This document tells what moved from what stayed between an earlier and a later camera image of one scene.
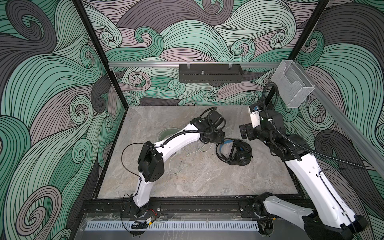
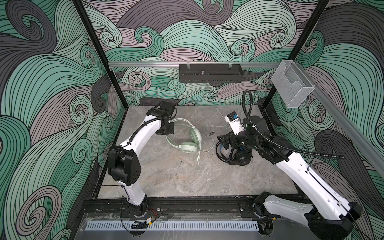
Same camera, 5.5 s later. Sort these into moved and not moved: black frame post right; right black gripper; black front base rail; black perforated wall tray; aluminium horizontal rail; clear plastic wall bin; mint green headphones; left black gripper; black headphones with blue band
Moved: mint green headphones; left black gripper; right black gripper
Not moved: aluminium horizontal rail; black headphones with blue band; black perforated wall tray; black frame post right; clear plastic wall bin; black front base rail
